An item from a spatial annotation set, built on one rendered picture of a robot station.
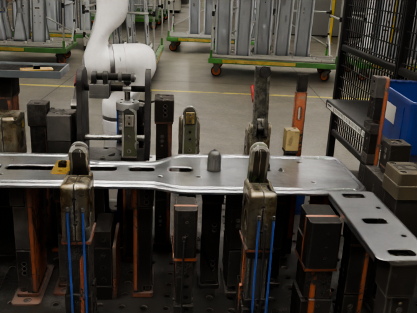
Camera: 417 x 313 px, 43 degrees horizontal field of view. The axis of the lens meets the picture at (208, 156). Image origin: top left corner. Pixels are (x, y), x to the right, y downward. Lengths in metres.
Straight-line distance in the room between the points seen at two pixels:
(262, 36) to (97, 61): 6.77
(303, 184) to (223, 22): 7.03
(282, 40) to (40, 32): 3.76
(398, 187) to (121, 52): 0.95
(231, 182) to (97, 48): 0.73
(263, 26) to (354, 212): 7.37
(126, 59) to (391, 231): 1.01
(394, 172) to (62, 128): 0.79
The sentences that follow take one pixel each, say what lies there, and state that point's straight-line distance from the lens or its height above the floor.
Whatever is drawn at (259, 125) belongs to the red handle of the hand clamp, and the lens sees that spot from 1.35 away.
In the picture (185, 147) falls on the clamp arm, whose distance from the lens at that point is 1.34.
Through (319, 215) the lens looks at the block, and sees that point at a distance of 1.09.
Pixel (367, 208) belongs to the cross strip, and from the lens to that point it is 1.10.
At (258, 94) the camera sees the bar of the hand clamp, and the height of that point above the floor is 1.14.
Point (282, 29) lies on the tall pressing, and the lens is 8.39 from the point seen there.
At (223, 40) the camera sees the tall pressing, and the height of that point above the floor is 0.52.
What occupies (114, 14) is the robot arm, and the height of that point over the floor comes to 1.29.
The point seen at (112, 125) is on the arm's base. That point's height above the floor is 0.95.
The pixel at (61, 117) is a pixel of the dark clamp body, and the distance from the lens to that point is 1.37.
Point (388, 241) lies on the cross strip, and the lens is 0.98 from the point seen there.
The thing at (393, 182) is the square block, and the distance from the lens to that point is 1.17.
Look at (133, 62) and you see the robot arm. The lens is 1.70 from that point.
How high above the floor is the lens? 1.42
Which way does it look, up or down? 19 degrees down
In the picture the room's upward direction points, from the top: 3 degrees clockwise
